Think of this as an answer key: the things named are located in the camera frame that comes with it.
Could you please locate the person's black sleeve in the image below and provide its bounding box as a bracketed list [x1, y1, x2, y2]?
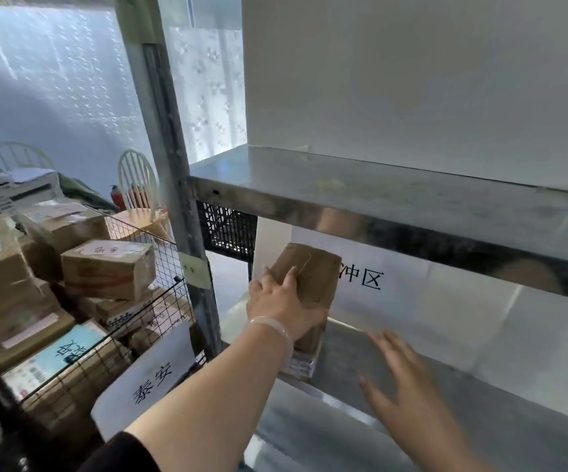
[80, 432, 162, 472]

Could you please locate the dark green cloth bag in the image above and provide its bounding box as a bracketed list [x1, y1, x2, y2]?
[60, 174, 116, 212]

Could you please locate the person's right forearm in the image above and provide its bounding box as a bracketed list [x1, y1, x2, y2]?
[424, 435, 494, 472]

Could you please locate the white printer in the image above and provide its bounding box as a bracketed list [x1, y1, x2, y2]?
[0, 167, 64, 214]

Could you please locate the symbol-printed worn cardboard box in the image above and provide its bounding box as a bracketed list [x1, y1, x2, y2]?
[269, 243, 343, 355]

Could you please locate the box with white label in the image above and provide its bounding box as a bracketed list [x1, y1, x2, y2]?
[80, 289, 157, 330]

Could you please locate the person's left forearm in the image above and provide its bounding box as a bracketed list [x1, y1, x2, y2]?
[124, 334, 290, 472]

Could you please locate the person's left hand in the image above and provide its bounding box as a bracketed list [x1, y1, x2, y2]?
[246, 265, 329, 342]

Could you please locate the white wooden chair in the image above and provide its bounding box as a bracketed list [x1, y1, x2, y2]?
[0, 141, 57, 172]
[106, 149, 172, 241]

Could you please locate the black wire basket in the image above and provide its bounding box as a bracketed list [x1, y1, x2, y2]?
[0, 206, 206, 441]

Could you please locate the white paper sign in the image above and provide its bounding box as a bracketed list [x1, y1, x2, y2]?
[289, 226, 432, 335]

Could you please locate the box with orange stripe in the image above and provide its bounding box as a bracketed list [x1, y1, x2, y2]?
[61, 239, 157, 300]

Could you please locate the metal shelving rack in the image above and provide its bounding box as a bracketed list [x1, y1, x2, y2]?
[112, 0, 568, 472]

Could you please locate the person's right hand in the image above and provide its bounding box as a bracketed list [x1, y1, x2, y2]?
[359, 330, 462, 454]

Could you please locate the frosted glass partition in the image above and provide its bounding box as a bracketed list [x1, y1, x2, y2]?
[0, 0, 248, 202]

